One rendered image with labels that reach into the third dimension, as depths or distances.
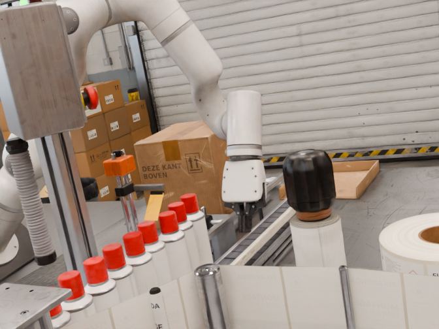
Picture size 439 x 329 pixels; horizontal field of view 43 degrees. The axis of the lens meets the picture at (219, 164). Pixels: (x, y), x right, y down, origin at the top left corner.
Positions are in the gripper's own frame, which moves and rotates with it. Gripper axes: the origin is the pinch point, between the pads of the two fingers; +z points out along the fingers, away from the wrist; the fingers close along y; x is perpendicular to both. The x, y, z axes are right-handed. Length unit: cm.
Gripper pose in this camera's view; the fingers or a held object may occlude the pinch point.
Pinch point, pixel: (245, 224)
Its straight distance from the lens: 134.5
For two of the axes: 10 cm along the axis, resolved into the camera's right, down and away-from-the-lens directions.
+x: 4.9, 0.7, 8.7
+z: 0.0, 10.0, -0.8
